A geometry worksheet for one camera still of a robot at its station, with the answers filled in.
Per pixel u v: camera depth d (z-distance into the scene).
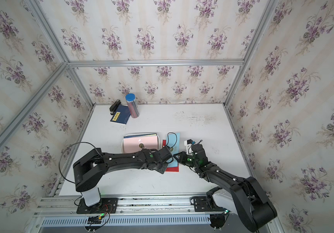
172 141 0.80
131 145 0.91
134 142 0.91
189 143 0.80
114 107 1.14
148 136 0.93
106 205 0.73
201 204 0.73
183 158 0.75
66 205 0.75
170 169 0.85
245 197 0.42
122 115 1.11
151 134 0.94
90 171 0.45
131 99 0.98
